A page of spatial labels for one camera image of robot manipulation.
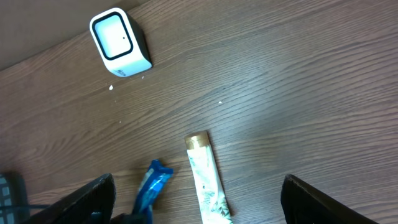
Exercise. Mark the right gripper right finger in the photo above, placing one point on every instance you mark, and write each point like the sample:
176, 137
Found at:
304, 204

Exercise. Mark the white bamboo cream tube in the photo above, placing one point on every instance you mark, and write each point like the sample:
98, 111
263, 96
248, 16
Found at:
211, 197

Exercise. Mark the blue snack packet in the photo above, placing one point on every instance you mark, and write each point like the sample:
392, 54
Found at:
151, 186

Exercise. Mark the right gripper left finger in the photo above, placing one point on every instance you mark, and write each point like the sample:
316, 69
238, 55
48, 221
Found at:
92, 203

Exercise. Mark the white barcode scanner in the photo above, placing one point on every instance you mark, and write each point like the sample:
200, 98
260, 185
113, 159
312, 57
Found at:
120, 42

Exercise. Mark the grey plastic mesh basket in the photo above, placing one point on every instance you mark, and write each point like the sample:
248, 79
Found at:
13, 197

